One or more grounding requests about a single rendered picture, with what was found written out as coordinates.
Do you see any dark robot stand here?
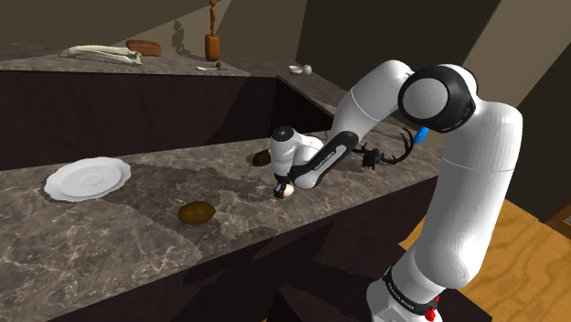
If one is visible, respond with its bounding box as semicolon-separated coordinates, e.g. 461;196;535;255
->
267;284;492;322

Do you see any black antler-shaped holder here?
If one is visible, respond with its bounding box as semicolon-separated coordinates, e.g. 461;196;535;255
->
351;126;416;171

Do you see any large brown potato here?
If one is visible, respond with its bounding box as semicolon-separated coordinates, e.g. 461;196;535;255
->
177;200;218;226

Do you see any small brown potato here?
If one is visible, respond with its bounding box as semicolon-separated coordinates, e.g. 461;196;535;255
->
252;149;273;168

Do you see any long white bone-shaped object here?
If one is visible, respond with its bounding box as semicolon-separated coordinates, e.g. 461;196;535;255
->
59;44;144;66

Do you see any tall wooden pepper mill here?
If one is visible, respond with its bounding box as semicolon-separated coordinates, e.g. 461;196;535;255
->
204;0;221;63

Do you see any white scalloped plate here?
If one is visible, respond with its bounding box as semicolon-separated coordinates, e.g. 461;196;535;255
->
43;156;133;203

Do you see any brown bread loaf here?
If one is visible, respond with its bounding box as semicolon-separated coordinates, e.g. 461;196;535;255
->
124;38;163;58

